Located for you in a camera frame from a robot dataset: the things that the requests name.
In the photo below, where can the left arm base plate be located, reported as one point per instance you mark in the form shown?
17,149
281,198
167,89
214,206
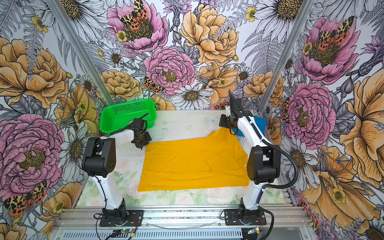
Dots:
115,218

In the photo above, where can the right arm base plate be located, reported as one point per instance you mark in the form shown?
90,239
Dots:
238,217

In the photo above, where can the aluminium corner post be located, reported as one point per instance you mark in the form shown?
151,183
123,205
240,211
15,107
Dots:
71,32
291,40

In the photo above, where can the yellow t-shirt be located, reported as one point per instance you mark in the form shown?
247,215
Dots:
215,161

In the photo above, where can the right aluminium corner post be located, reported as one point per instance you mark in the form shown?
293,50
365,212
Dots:
291,40

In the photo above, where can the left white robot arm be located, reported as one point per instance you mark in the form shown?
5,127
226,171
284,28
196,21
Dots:
99,162

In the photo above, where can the green plastic basket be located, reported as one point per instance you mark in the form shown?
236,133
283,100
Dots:
118,116

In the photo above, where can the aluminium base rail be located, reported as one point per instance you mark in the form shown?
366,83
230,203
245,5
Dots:
186,223

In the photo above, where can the left aluminium corner post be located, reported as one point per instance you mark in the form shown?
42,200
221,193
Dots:
71,32

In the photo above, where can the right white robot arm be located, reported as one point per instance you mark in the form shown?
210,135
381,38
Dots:
263,165

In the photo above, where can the folded blue t-shirt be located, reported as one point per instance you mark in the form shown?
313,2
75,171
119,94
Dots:
260,122

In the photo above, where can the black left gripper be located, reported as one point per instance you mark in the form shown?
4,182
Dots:
146,134

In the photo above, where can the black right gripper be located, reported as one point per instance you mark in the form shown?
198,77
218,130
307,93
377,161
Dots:
222,122

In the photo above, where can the small green circuit board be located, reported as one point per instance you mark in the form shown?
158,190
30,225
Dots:
123,231

